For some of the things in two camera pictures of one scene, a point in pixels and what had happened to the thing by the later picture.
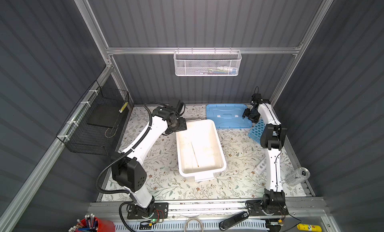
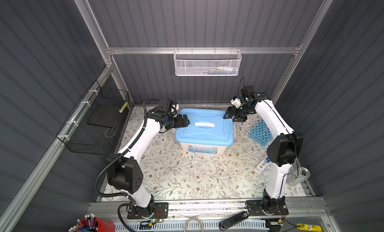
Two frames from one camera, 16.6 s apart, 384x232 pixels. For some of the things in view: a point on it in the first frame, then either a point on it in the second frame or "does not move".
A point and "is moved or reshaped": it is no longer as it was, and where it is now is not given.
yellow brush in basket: [122, 108] does not move
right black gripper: [246, 114] to [231, 111]
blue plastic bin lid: [228, 115] is moved or reshaped
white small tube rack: [261, 167] does not move
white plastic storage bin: [200, 152] is moved or reshaped
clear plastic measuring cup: [298, 177] does not move
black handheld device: [233, 220] does not move
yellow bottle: [309, 227] does not move
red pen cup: [90, 223] does not move
